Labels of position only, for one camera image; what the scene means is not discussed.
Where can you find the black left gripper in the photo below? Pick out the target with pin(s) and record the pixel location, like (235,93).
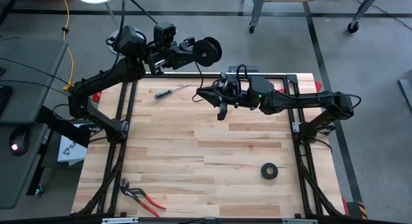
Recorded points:
(154,64)

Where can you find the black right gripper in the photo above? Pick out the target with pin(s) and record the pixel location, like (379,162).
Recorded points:
(222,113)

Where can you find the black tape roll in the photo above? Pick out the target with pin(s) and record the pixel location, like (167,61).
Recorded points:
(269,171)
(199,47)

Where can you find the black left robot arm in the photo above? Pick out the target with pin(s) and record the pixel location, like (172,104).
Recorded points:
(96,82)

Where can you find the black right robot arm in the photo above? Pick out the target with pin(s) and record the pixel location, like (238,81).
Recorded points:
(305,100)

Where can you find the wooden-top workbench on casters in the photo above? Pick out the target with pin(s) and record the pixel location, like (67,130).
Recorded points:
(257,8)

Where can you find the red corner clamp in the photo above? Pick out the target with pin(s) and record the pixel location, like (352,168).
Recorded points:
(318,86)
(97,97)

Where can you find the white cardboard box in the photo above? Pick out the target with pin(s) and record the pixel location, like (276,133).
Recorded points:
(69,150)

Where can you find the black computer mouse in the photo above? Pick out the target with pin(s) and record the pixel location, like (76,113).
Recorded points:
(19,142)

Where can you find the grey desk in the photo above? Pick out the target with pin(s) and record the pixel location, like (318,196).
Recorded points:
(19,172)

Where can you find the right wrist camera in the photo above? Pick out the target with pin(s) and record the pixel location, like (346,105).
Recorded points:
(231,81)

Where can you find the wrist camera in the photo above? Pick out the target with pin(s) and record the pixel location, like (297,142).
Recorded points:
(231,81)
(164,32)

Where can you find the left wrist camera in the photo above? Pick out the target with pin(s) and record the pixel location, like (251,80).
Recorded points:
(164,32)

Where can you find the silver bracket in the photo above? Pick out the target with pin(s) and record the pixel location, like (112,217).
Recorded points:
(299,221)
(119,220)

